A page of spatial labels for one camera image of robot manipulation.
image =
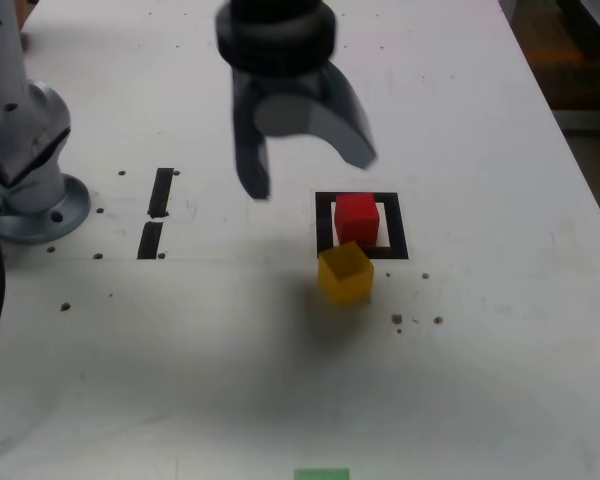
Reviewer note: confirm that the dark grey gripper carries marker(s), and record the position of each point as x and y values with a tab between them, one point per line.
290	85

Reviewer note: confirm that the red cube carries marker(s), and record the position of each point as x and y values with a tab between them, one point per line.
357	220

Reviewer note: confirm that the yellow cube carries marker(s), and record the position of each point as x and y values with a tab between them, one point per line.
347	285

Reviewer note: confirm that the green cube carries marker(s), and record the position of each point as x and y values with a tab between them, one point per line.
322	475

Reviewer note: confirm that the black tape square outline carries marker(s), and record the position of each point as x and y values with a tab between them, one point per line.
400	225

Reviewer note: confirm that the black tape strip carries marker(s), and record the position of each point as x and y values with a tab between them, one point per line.
159	192

